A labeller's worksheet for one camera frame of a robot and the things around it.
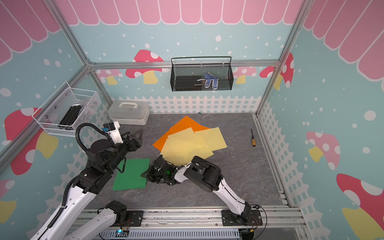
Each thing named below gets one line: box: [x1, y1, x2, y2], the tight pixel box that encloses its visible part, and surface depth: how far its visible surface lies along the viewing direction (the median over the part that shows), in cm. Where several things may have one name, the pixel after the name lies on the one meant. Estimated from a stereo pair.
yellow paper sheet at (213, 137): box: [194, 126, 228, 152], surface depth 108 cm
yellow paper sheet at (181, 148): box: [160, 127, 214, 166], surface depth 102 cm
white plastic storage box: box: [108, 100, 150, 126], surface depth 111 cm
